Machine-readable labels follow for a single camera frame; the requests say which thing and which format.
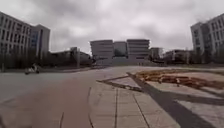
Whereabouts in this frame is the grey twin-block building with stairs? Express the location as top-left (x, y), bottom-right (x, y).
top-left (89, 38), bottom-right (151, 66)

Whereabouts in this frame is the small pale building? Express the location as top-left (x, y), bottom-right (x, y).
top-left (149, 47), bottom-right (164, 61)

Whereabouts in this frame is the low dark building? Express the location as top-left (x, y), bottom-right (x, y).
top-left (49, 46), bottom-right (93, 68)

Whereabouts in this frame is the low grey building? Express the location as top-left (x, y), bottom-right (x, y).
top-left (163, 49), bottom-right (192, 65)

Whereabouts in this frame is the grey paved plaza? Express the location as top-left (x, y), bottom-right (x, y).
top-left (0, 65), bottom-right (224, 128)

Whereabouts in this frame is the row of dark trees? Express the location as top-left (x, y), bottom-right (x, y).
top-left (0, 49), bottom-right (51, 70)

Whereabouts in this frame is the large grey multi-storey building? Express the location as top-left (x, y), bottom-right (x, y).
top-left (0, 11), bottom-right (52, 68)

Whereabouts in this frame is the pale multi-storey building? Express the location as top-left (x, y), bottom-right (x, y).
top-left (190, 12), bottom-right (224, 65)

